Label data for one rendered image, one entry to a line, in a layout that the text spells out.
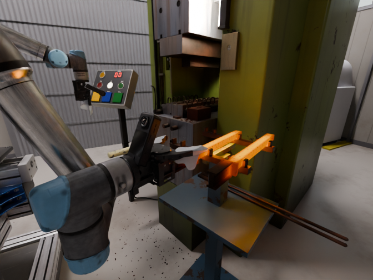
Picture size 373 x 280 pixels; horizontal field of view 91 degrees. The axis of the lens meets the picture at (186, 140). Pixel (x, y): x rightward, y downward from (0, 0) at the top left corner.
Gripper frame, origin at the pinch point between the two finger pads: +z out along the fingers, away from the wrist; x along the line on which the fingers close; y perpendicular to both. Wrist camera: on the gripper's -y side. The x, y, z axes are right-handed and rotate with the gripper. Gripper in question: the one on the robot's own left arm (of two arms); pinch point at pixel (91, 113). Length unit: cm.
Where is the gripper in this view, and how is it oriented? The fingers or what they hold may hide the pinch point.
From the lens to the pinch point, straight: 129.4
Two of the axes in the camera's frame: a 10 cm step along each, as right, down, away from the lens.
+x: 4.5, 2.9, -8.4
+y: -8.9, 1.5, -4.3
